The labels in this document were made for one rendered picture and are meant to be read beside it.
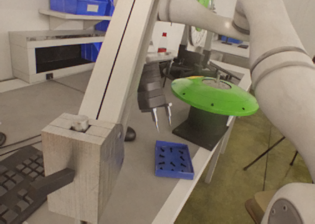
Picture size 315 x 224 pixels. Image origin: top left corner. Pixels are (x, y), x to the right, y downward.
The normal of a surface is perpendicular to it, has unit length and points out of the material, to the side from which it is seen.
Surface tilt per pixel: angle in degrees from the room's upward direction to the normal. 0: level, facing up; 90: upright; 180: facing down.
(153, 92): 59
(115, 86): 49
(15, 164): 6
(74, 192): 90
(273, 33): 39
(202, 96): 23
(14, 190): 6
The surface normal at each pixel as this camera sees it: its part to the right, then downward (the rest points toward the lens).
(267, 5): -0.16, -0.60
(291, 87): -0.57, -0.26
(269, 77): -0.82, -0.40
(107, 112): -0.02, -0.32
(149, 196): 0.15, -0.91
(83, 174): -0.15, 0.36
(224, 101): 0.13, -0.69
